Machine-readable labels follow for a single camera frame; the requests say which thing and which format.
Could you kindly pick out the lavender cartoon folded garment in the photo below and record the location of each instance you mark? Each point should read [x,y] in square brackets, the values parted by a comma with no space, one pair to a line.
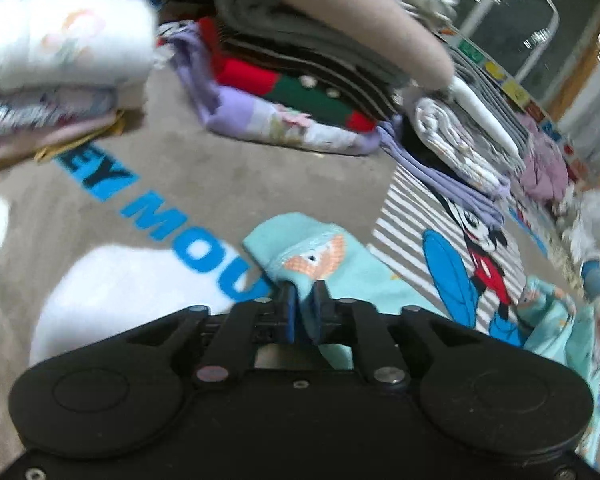
[240,115]

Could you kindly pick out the white folded clothes stack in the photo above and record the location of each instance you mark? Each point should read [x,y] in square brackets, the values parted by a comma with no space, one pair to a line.
[69,68]

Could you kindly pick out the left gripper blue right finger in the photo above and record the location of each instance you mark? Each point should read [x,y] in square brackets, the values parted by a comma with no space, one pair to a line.
[346,320]

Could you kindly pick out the red green black sweater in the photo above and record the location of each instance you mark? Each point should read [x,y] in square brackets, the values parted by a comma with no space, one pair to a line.
[329,95]

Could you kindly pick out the purple floral quilt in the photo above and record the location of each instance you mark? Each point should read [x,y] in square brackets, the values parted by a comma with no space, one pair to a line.
[545,176]

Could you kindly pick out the lavender folded sheet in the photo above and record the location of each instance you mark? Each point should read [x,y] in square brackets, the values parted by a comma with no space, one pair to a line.
[452,189]

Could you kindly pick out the beige folded blanket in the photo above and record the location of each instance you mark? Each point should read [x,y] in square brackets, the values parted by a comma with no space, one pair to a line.
[385,28]

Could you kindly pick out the white patterned folded blanket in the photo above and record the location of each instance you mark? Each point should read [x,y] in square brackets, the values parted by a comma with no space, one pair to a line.
[440,130]

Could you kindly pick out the teal patterned children's garment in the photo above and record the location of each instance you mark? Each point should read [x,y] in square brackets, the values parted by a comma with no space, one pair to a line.
[450,273]

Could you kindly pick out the wooden framed window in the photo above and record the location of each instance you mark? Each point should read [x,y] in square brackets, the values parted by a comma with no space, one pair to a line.
[551,47]

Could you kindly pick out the white crumpled cloth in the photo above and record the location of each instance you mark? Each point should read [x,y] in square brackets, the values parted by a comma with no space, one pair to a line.
[578,222]

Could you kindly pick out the brown Mickey Mouse blanket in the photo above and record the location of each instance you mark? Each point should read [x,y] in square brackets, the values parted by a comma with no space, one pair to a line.
[134,227]

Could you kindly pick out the grey folded blanket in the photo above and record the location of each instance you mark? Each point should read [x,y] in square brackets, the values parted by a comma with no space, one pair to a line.
[491,96]

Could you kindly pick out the white rolled towel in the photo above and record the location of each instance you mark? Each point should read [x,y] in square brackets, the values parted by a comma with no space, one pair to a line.
[474,107]

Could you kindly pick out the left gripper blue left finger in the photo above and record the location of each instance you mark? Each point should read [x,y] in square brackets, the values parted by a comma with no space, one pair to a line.
[264,320]

